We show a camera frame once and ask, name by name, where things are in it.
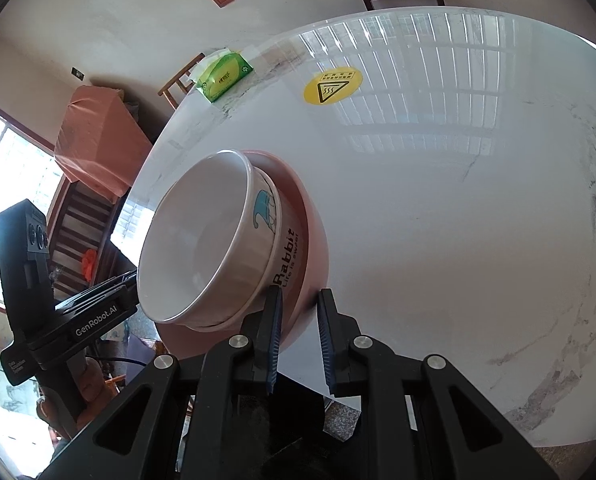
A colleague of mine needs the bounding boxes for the green tissue pack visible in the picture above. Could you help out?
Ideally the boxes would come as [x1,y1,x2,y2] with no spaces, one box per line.
[195,50,256,104]

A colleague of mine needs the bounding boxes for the yellow round warning sticker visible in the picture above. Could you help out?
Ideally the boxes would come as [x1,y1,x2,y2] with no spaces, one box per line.
[303,67,364,106]

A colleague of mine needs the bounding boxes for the pink ribbed rabbit bowl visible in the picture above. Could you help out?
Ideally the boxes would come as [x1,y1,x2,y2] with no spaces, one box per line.
[193,157,311,332]

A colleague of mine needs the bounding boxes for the white teal band bowl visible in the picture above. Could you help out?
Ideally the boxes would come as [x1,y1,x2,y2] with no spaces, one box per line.
[137,149,280,326]

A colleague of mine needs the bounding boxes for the bright side window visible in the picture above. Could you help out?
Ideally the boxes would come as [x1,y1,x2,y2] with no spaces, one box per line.
[0,100,74,311]

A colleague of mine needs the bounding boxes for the plain pink bowl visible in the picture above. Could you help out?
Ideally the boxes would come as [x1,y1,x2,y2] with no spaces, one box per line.
[155,149,331,361]

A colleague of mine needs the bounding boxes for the person's left hand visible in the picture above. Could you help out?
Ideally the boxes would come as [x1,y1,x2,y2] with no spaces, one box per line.
[34,357,121,433]

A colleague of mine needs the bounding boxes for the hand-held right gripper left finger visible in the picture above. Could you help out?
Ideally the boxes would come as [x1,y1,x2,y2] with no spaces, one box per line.
[38,286,285,480]

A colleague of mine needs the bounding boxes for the dark carved wooden furniture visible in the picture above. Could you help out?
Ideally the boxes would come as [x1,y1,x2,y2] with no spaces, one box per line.
[45,180,139,301]

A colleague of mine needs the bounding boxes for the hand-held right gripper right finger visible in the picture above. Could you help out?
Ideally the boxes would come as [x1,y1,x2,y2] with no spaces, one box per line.
[318,288,561,480]

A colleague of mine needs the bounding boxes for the light wooden chair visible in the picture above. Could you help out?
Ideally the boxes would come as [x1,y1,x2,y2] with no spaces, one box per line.
[158,52,206,111]

